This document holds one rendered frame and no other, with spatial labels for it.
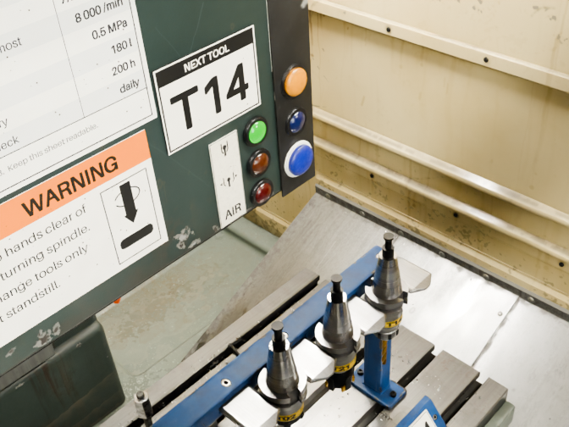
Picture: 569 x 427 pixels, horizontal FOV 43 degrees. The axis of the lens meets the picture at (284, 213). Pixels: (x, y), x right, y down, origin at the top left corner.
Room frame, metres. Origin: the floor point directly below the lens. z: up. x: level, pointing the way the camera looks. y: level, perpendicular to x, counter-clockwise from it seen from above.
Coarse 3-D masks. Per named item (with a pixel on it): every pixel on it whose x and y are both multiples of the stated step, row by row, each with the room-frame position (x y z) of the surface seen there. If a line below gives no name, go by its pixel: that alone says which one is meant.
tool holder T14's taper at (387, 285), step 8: (384, 264) 0.74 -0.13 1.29; (392, 264) 0.74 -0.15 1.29; (376, 272) 0.75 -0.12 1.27; (384, 272) 0.74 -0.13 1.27; (392, 272) 0.74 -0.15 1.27; (376, 280) 0.75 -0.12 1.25; (384, 280) 0.74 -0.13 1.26; (392, 280) 0.74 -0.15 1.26; (400, 280) 0.75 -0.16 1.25; (376, 288) 0.74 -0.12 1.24; (384, 288) 0.74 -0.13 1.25; (392, 288) 0.74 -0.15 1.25; (400, 288) 0.74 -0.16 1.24; (376, 296) 0.74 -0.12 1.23; (384, 296) 0.74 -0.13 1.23; (392, 296) 0.74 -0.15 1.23
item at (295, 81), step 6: (294, 72) 0.55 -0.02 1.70; (300, 72) 0.55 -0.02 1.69; (288, 78) 0.54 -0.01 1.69; (294, 78) 0.55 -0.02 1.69; (300, 78) 0.55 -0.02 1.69; (306, 78) 0.56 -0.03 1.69; (288, 84) 0.54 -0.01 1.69; (294, 84) 0.55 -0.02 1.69; (300, 84) 0.55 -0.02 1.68; (306, 84) 0.56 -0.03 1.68; (288, 90) 0.54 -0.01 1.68; (294, 90) 0.55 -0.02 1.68; (300, 90) 0.55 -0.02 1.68; (294, 96) 0.55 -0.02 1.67
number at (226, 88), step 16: (224, 64) 0.50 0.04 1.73; (240, 64) 0.52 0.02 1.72; (208, 80) 0.49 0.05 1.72; (224, 80) 0.50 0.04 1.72; (240, 80) 0.51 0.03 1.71; (208, 96) 0.49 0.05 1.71; (224, 96) 0.50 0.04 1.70; (240, 96) 0.51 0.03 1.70; (208, 112) 0.49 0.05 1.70; (224, 112) 0.50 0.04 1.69
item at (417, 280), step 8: (400, 264) 0.82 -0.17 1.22; (408, 264) 0.82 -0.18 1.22; (400, 272) 0.80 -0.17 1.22; (408, 272) 0.80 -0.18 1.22; (416, 272) 0.80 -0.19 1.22; (424, 272) 0.80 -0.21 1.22; (408, 280) 0.78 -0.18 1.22; (416, 280) 0.78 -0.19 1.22; (424, 280) 0.78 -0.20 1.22; (408, 288) 0.77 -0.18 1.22; (416, 288) 0.76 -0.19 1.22; (424, 288) 0.76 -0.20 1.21
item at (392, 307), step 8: (368, 288) 0.76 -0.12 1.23; (368, 296) 0.74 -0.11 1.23; (400, 296) 0.74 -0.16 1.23; (376, 304) 0.73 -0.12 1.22; (384, 304) 0.73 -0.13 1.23; (392, 304) 0.72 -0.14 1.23; (400, 304) 0.73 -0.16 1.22; (384, 312) 0.73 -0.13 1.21; (392, 312) 0.73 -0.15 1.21; (400, 312) 0.73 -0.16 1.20
